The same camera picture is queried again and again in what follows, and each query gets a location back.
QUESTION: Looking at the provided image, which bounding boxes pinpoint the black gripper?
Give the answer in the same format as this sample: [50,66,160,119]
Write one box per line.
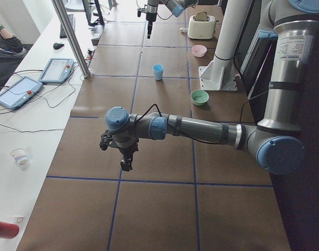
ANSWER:
[146,12,156,39]
[119,141,139,172]

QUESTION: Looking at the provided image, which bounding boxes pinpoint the light blue cup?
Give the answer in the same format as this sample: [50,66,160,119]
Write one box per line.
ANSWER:
[153,64,164,81]

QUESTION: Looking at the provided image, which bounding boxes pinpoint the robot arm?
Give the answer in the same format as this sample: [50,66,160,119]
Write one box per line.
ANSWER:
[99,1,319,175]
[139,0,198,39]

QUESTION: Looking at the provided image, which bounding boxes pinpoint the pink bowl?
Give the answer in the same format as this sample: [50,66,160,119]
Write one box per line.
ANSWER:
[191,44,207,58]

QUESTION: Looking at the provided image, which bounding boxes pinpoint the bread slice in toaster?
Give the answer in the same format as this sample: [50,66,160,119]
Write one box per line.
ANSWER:
[195,12,208,21]

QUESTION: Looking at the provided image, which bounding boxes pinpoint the brown paper table cover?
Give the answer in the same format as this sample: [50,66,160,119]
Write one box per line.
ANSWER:
[18,1,290,250]

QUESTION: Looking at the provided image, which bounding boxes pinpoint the black keyboard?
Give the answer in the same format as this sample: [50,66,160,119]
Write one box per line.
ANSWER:
[59,14,76,39]

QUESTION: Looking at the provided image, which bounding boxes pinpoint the green bowl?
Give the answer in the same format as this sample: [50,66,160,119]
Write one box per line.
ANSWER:
[190,89,209,106]

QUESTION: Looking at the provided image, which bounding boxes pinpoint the black computer mouse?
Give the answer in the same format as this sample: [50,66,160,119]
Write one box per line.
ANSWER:
[53,42,64,50]

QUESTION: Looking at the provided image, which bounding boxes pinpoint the far teach pendant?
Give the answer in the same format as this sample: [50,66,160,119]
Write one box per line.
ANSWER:
[38,58,74,84]

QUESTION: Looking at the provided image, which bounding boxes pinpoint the teach pendant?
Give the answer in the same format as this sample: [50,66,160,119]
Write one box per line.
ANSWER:
[0,76,43,109]
[38,58,74,84]

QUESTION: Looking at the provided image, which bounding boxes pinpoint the paper cup on desk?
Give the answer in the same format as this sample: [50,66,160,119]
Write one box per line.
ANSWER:
[10,148,28,165]

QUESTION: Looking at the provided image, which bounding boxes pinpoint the near teach pendant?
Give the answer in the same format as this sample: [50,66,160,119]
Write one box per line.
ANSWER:
[0,76,43,109]

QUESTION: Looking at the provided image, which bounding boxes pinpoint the red cylinder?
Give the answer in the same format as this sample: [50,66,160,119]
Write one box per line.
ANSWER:
[0,221,19,239]

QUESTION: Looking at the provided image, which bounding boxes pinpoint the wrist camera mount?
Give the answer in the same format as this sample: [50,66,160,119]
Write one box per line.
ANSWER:
[137,7,147,17]
[99,130,115,151]

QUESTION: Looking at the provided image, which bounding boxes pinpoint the white camera stand column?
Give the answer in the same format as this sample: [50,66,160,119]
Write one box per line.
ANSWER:
[199,0,253,91]

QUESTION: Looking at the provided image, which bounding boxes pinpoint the aluminium frame post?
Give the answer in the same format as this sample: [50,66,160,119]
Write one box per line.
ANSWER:
[52,0,90,78]

